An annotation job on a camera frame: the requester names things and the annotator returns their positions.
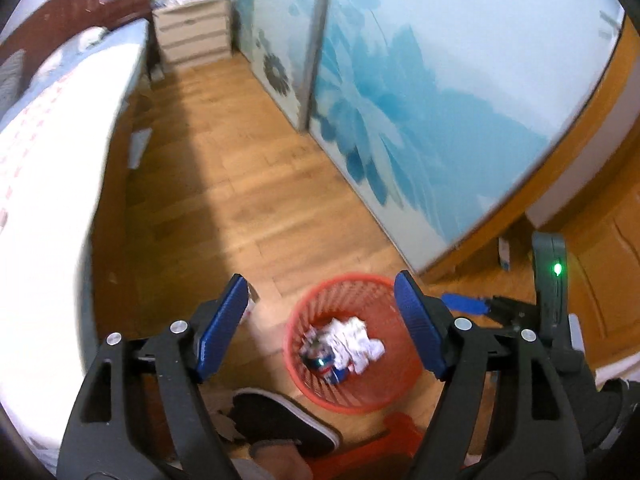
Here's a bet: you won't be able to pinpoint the small white cushion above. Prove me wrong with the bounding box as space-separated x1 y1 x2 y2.
75 27 108 51

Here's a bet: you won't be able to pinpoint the white paper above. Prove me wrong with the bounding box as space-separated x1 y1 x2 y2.
322 316 386 376

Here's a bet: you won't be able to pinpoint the person's black shoe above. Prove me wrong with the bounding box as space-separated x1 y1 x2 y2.
231 387 343 458

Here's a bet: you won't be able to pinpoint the grey flat box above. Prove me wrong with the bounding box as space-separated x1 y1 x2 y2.
127 127 153 170

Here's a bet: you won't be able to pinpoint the bed with blue sheet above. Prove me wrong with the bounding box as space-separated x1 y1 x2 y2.
0 17 153 126

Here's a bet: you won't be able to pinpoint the small white carton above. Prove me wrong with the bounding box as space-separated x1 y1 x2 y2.
240 282 261 323

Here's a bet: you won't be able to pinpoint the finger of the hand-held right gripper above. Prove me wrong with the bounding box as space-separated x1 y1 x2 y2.
441 293 540 335

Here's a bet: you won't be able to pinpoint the white pillow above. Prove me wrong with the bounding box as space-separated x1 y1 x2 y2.
30 50 76 86

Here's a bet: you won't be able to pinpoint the blue snack wrapper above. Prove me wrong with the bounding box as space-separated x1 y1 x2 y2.
300 340 351 386

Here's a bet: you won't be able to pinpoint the striped grey pillow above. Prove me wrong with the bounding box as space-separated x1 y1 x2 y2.
0 50 27 111

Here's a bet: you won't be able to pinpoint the cream nightstand with drawers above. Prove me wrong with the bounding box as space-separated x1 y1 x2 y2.
151 0 232 67

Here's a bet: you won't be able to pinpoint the sliding glass door blue flowers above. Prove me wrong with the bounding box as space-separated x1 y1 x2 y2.
234 0 626 276

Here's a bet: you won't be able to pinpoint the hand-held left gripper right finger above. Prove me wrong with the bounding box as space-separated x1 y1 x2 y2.
393 270 599 480

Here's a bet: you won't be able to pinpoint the red plastic mesh basket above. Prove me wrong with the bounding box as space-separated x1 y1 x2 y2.
285 272 436 415

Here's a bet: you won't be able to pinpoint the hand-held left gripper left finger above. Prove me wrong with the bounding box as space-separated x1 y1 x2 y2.
56 272 251 480

